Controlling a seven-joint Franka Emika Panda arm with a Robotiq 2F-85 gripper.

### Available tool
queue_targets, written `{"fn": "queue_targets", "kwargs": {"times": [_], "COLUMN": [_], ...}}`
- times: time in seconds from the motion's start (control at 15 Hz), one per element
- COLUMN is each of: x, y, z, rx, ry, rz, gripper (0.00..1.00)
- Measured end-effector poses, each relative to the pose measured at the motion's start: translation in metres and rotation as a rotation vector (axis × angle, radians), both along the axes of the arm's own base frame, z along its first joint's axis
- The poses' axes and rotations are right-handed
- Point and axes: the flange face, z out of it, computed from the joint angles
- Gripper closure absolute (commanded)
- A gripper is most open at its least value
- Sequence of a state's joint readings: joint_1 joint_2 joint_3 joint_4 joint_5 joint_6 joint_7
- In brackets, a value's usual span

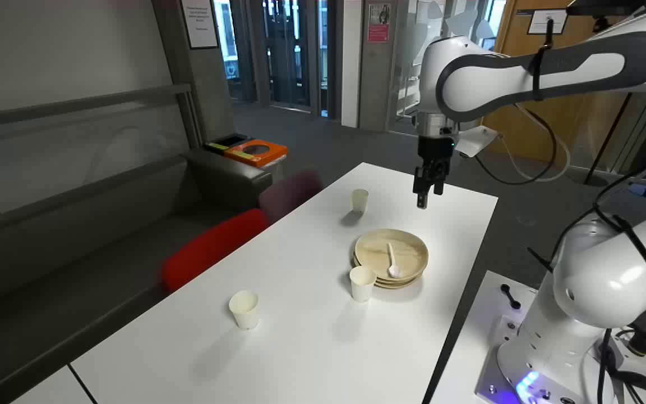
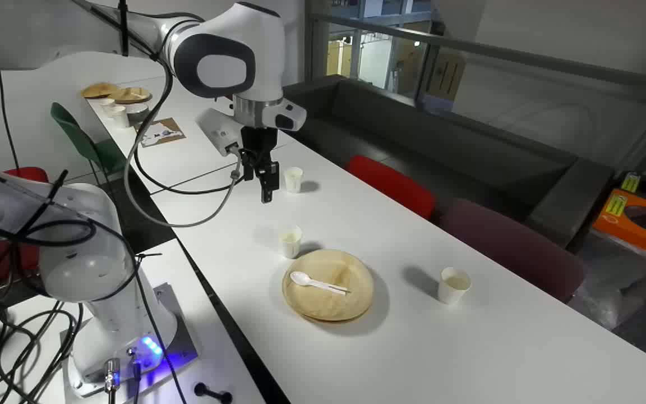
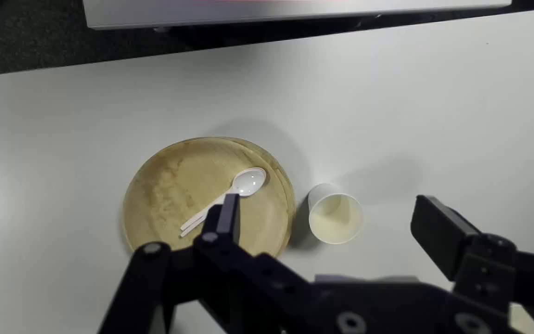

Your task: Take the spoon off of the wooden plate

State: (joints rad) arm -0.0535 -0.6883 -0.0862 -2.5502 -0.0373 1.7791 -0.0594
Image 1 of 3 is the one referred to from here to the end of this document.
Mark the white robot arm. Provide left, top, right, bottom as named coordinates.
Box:
left=414, top=13, right=646, bottom=404

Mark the round wooden plate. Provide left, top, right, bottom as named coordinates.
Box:
left=353, top=229, right=429, bottom=287

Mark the black dumbbell shaped tool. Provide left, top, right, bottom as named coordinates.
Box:
left=501, top=285, right=520, bottom=309

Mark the red chair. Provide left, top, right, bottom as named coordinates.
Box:
left=161, top=210, right=270, bottom=295

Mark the wall notice poster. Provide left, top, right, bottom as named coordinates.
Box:
left=182, top=0, right=217, bottom=49

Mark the paper cup far side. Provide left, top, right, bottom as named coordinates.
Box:
left=351, top=189, right=369, bottom=214

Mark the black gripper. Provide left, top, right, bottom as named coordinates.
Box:
left=415, top=138, right=454, bottom=210

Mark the dark grey sofa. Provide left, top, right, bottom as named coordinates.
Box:
left=0, top=151, right=271, bottom=404

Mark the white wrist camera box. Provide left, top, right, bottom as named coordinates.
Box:
left=455, top=126, right=498, bottom=158

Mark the white plastic spoon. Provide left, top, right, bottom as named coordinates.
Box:
left=386, top=242, right=400, bottom=278

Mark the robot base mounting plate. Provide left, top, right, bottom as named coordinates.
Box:
left=473, top=313, right=601, bottom=404

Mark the paper cup near plate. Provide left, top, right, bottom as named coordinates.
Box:
left=348, top=268, right=377, bottom=304

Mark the paper cup front left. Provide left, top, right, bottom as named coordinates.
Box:
left=226, top=289, right=258, bottom=330

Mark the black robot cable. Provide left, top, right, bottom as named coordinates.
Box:
left=473, top=103, right=575, bottom=189

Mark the maroon chair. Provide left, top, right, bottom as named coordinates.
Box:
left=258, top=171, right=321, bottom=221

